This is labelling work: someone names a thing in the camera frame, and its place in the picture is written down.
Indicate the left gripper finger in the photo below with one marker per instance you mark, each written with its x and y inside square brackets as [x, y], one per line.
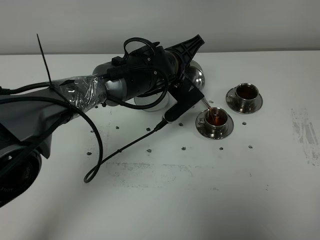
[185, 89]
[186, 50]

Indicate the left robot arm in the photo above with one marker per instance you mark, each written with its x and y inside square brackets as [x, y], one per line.
[30, 114]

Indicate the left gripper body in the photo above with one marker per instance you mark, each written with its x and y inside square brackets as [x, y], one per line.
[143, 71]

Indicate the near steel teacup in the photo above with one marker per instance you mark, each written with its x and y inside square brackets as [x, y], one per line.
[215, 118]

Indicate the steel teacup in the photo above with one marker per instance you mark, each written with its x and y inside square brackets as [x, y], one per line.
[244, 93]
[215, 118]

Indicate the teapot steel saucer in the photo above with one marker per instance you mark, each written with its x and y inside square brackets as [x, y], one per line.
[147, 100]

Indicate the far steel teacup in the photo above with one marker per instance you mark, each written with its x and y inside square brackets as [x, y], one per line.
[244, 93]

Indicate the far steel saucer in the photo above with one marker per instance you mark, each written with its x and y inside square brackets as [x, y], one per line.
[241, 105]

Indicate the near steel saucer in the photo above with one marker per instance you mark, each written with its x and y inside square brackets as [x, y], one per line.
[216, 134]

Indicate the stainless steel teapot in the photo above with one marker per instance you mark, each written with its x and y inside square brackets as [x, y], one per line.
[194, 72]

